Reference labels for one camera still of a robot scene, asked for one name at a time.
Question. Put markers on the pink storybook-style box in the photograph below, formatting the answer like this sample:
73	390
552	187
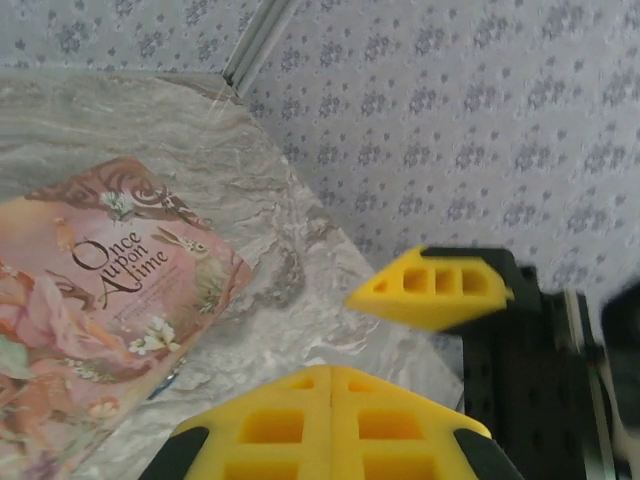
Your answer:
100	300

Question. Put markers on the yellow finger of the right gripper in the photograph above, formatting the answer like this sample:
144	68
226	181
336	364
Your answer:
430	312

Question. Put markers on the aluminium corner post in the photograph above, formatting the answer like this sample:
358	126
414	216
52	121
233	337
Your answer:
255	47

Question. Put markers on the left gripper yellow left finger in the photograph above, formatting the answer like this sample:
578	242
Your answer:
260	440

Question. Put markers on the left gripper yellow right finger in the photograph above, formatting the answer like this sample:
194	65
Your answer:
400	440

